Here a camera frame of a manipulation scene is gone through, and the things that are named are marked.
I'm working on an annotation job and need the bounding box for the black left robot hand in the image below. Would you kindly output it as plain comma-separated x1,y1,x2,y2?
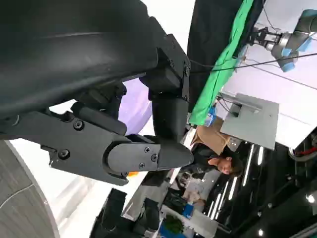
0,0,194,186

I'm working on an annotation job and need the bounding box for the lilac plate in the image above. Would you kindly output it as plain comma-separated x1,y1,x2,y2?
118,79,153,136

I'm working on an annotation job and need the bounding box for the black table drape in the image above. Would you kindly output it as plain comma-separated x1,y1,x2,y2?
187,0,267,114

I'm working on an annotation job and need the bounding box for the blue plastic container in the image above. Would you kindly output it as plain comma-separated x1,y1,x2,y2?
207,106,218,125

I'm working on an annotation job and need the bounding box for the green cloth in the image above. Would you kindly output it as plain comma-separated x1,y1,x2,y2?
189,0,256,126

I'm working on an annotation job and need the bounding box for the brown cardboard box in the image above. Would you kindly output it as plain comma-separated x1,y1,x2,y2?
190,119,232,156

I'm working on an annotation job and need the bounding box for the person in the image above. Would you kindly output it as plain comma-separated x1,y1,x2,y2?
177,147,245,208

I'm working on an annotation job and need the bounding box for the grey monitor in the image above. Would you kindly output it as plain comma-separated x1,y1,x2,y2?
219,92,280,151

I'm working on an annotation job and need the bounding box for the black cable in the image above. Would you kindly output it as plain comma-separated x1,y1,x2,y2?
189,52,317,74

